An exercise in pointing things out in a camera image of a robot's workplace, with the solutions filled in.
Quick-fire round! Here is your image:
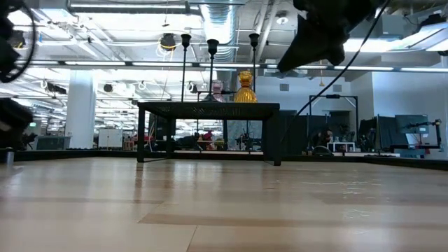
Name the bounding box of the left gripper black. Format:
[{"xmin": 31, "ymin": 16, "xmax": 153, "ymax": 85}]
[{"xmin": 0, "ymin": 98, "xmax": 34, "ymax": 151}]

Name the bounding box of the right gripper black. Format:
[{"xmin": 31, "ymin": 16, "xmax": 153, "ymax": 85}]
[{"xmin": 278, "ymin": 0, "xmax": 386, "ymax": 72}]

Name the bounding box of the medium black metal candlestick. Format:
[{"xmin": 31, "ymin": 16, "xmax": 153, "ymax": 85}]
[{"xmin": 248, "ymin": 32, "xmax": 260, "ymax": 94}]

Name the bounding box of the amber ribbed glass candle holder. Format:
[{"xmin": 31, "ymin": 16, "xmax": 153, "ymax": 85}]
[{"xmin": 233, "ymin": 70, "xmax": 258, "ymax": 104}]

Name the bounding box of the short black metal candlestick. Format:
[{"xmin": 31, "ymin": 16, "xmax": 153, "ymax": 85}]
[{"xmin": 206, "ymin": 38, "xmax": 220, "ymax": 102}]

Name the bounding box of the pink ribbed glass candle holder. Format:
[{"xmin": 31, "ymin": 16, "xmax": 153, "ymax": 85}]
[{"xmin": 204, "ymin": 80, "xmax": 227, "ymax": 103}]

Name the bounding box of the black perforated metal shelf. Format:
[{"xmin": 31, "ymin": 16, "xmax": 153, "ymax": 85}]
[{"xmin": 136, "ymin": 101, "xmax": 282, "ymax": 167}]

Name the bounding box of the tall black metal candlestick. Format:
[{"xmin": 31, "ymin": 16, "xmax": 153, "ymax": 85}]
[{"xmin": 180, "ymin": 33, "xmax": 193, "ymax": 103}]

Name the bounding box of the grey background box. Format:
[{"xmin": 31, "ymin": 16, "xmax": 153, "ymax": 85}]
[{"xmin": 34, "ymin": 135, "xmax": 71, "ymax": 151}]

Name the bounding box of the white square pillar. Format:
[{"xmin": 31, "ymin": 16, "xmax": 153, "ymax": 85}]
[{"xmin": 64, "ymin": 69, "xmax": 98, "ymax": 150}]

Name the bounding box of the person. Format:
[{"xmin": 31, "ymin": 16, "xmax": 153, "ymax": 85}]
[{"xmin": 307, "ymin": 128, "xmax": 335, "ymax": 155}]

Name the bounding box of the small white background table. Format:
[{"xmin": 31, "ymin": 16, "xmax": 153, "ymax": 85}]
[{"xmin": 327, "ymin": 141, "xmax": 356, "ymax": 153}]

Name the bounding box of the white background cabinet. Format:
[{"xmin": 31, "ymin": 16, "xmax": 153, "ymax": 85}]
[{"xmin": 97, "ymin": 128, "xmax": 124, "ymax": 149}]

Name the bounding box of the black fabric partition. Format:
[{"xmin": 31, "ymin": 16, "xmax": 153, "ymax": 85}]
[{"xmin": 358, "ymin": 116, "xmax": 398, "ymax": 152}]

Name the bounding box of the grey background monitor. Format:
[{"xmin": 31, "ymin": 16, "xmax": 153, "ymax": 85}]
[{"xmin": 395, "ymin": 114, "xmax": 430, "ymax": 135}]

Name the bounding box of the black ceiling device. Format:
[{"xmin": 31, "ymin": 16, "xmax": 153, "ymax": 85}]
[{"xmin": 160, "ymin": 32, "xmax": 178, "ymax": 50}]

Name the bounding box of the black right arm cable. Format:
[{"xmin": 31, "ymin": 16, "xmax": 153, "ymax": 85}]
[{"xmin": 282, "ymin": 0, "xmax": 391, "ymax": 141}]

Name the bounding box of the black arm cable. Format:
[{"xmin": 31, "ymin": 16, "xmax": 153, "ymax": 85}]
[
  {"xmin": 282, "ymin": 0, "xmax": 391, "ymax": 141},
  {"xmin": 0, "ymin": 0, "xmax": 37, "ymax": 84}
]

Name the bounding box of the black tubular stand frame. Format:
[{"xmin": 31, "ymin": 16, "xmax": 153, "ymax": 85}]
[{"xmin": 309, "ymin": 93, "xmax": 359, "ymax": 141}]

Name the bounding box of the black aluminium table frame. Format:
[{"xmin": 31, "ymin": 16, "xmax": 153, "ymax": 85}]
[{"xmin": 13, "ymin": 148, "xmax": 448, "ymax": 172}]

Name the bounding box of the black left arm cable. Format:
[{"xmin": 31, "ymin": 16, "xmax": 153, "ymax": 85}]
[{"xmin": 0, "ymin": 0, "xmax": 37, "ymax": 84}]

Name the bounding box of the silver round ventilation duct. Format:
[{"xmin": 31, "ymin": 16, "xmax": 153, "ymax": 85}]
[{"xmin": 201, "ymin": 0, "xmax": 241, "ymax": 94}]

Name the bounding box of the black camera boom stand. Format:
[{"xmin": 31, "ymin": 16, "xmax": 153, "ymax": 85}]
[{"xmin": 402, "ymin": 118, "xmax": 444, "ymax": 152}]

